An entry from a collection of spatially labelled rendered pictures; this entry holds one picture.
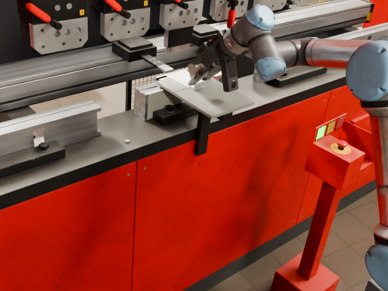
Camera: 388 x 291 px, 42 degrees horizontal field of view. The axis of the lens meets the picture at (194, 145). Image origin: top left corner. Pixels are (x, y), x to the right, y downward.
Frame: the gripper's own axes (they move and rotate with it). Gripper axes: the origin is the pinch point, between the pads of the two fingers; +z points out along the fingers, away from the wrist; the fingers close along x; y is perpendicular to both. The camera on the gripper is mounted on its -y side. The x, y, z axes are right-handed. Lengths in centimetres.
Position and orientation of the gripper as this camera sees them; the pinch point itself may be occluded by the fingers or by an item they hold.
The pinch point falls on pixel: (198, 82)
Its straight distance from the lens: 163.2
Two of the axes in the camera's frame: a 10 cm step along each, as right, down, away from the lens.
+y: -4.8, -8.7, 0.9
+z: -5.3, 3.7, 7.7
